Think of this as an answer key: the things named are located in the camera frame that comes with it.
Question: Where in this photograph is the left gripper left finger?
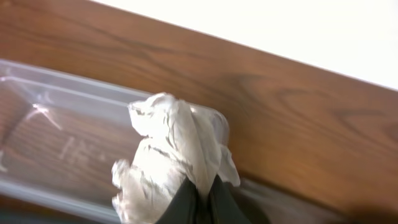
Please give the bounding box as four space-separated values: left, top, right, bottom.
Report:
155 178 198 224

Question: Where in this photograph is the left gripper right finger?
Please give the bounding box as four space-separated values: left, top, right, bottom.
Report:
208 175 251 224

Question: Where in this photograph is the white napkin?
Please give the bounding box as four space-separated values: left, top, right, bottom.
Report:
111 93 241 223

